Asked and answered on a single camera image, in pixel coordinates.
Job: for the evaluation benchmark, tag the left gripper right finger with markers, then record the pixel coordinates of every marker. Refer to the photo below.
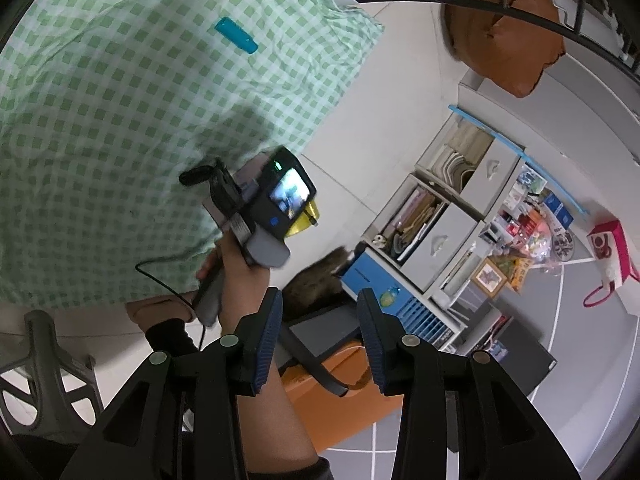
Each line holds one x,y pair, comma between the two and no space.
405,365

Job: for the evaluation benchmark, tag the teal plastic case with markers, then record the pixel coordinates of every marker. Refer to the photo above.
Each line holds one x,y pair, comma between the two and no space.
236,35

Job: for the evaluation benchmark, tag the pink white gift bag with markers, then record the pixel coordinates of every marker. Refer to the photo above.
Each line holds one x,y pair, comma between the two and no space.
619,275

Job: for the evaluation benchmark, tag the green checkered cloth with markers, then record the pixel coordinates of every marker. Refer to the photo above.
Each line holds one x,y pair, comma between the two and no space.
104,103

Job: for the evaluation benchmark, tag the white nightstand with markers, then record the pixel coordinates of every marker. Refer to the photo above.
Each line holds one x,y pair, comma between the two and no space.
468,163
420,232

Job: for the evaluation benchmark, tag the framed picture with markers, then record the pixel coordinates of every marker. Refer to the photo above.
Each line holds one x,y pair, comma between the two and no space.
489,278

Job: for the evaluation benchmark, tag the right white nightstand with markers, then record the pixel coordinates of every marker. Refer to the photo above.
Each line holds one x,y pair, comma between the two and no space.
420,232

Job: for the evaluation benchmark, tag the yellow tape roll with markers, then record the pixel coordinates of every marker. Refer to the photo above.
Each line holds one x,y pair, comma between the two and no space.
309,217

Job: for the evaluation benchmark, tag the blue white air cooler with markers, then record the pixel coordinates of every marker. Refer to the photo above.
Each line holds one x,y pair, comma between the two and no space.
418,315

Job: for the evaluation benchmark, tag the brown bean bag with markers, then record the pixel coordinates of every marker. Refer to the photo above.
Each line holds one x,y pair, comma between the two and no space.
512,53

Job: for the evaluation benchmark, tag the grey plastic stool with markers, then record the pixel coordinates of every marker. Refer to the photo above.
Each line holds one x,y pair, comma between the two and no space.
56,381

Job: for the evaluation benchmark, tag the left white nightstand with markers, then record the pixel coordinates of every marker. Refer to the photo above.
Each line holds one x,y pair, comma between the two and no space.
468,163

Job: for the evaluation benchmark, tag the grey cardboard box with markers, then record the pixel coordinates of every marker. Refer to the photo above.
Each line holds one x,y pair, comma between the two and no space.
229,191

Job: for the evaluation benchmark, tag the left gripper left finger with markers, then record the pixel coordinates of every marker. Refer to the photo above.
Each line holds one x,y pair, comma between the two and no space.
235,365

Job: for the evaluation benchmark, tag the brown furry cloth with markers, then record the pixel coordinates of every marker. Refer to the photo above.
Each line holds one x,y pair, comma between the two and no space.
315,281

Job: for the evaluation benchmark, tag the person right hand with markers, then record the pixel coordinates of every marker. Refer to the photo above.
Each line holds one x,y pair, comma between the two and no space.
244,286

